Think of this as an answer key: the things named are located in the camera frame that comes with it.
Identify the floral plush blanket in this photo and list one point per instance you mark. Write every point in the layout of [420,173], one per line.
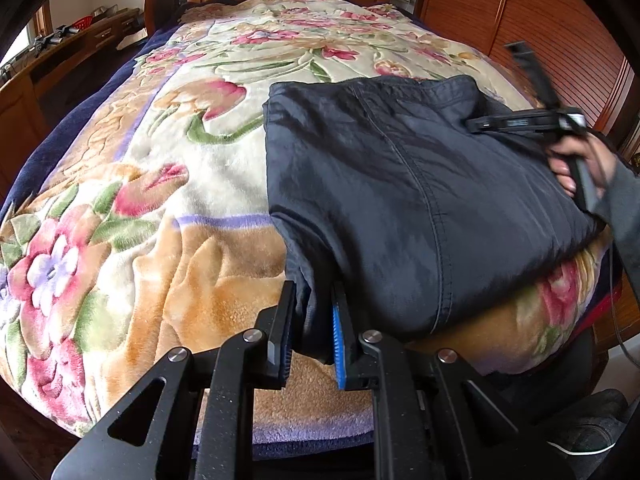
[153,231]

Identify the dark navy jacket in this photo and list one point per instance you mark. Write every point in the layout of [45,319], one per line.
[384,198]

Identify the navy blue bed sheet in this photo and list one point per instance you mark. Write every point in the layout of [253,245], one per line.
[50,151]

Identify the wooden louvered wardrobe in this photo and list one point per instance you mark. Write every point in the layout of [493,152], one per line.
[585,62]

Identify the right forearm grey sleeve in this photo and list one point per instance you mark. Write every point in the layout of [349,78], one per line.
[619,208]

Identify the person's right hand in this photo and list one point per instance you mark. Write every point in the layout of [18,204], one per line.
[601,162]

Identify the long wooden desk cabinet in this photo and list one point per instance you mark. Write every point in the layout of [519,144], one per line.
[37,98]

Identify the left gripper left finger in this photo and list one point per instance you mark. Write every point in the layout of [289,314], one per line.
[191,415]

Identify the black sneaker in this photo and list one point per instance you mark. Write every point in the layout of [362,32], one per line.
[590,431]

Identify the window with wooden frame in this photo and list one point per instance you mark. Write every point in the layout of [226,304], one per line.
[39,25]

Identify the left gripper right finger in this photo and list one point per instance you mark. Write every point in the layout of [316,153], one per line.
[434,418]

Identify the red basket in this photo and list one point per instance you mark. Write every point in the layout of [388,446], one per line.
[83,23]

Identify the wooden chair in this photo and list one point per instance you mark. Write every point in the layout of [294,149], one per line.
[157,14]

